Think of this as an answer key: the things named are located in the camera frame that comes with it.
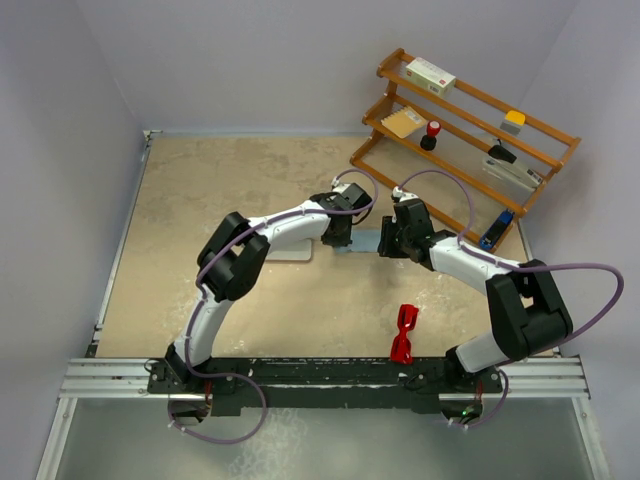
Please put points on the wooden three-tier shelf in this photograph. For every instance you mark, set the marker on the wooden three-tier shelf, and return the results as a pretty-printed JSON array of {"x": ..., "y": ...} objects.
[{"x": 451, "y": 179}]

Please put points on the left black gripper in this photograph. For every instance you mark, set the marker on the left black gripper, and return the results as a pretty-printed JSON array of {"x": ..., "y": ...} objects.
[{"x": 338, "y": 241}]

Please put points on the brown envelope packet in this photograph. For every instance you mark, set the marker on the brown envelope packet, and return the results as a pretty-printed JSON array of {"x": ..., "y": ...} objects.
[{"x": 403, "y": 122}]

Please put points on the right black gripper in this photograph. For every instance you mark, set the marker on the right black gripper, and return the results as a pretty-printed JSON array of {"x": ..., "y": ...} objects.
[{"x": 386, "y": 248}]

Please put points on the white green box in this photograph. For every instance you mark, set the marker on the white green box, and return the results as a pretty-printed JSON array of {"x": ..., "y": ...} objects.
[{"x": 429, "y": 77}]

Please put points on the red black stamp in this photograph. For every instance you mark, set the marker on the red black stamp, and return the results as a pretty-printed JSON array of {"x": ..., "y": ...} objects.
[{"x": 429, "y": 139}]

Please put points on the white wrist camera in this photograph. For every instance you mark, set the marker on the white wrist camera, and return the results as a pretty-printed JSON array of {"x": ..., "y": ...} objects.
[
  {"x": 338, "y": 187},
  {"x": 399, "y": 195}
]

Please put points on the yellow grey sponge block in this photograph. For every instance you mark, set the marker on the yellow grey sponge block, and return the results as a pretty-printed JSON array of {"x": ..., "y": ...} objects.
[{"x": 513, "y": 122}]

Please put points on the red sunglasses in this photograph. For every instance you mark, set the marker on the red sunglasses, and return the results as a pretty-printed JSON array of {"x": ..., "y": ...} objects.
[{"x": 401, "y": 346}]

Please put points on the pink glasses case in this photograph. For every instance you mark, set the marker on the pink glasses case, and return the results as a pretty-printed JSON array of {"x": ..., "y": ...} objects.
[{"x": 300, "y": 251}]

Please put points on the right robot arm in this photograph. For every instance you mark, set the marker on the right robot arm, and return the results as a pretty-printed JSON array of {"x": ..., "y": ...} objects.
[{"x": 526, "y": 310}]

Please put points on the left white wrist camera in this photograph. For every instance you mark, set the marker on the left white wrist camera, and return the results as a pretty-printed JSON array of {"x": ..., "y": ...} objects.
[{"x": 338, "y": 187}]

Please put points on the blue cleaning cloth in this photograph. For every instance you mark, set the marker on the blue cleaning cloth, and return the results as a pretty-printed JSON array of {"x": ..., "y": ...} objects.
[{"x": 362, "y": 241}]

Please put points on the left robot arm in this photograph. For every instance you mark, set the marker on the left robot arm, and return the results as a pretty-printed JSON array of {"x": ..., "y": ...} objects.
[{"x": 231, "y": 261}]

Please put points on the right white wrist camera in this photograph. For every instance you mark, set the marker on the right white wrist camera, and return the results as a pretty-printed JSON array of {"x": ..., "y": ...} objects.
[{"x": 399, "y": 195}]

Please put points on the black stapler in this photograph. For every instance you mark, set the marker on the black stapler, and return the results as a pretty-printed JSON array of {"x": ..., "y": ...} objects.
[{"x": 499, "y": 152}]

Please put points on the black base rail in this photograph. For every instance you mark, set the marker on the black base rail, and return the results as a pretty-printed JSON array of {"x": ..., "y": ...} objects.
[{"x": 425, "y": 386}]

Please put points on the aluminium frame rail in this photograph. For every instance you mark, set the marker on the aluminium frame rail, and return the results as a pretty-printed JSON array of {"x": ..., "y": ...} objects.
[{"x": 547, "y": 377}]

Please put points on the blue stapler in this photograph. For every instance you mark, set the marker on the blue stapler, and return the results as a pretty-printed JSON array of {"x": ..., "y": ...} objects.
[{"x": 497, "y": 230}]

